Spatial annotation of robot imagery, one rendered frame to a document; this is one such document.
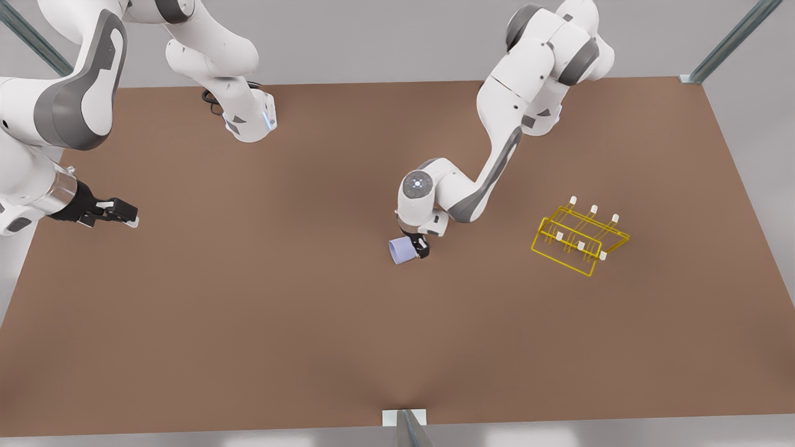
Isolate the silver frame post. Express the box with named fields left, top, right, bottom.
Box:
left=381, top=409, right=437, bottom=447
left=0, top=0, right=73, bottom=78
left=679, top=0, right=784, bottom=86

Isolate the yellow wire cup holder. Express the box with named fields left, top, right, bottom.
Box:
left=530, top=196, right=631, bottom=278

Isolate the lavender cup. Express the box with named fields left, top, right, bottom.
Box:
left=388, top=237, right=419, bottom=266

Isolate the black cable loop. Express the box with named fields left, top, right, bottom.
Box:
left=201, top=81, right=263, bottom=117

